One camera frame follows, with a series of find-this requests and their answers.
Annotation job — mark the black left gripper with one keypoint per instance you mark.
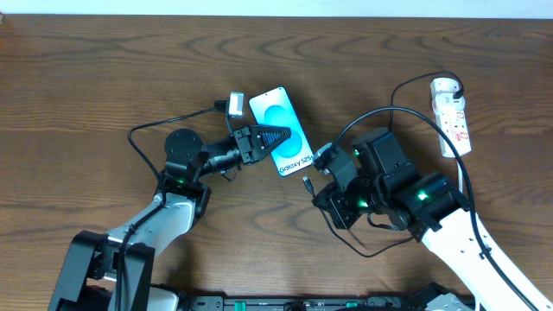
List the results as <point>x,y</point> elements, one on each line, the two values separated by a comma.
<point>249,144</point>

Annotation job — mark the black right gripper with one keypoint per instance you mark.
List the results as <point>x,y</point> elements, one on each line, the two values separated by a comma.
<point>335,206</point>

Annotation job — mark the blue Galaxy smartphone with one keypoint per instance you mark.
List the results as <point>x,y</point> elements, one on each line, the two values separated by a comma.
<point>274,109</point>

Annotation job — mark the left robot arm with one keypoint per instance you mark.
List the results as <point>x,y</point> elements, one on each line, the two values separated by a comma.
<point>113,270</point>

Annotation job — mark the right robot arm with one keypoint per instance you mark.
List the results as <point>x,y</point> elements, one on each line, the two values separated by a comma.
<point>378,178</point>

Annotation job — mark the white power strip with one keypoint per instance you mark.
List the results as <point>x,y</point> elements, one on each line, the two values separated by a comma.
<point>449,113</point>

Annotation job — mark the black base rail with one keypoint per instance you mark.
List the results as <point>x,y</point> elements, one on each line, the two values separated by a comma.
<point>219,303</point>

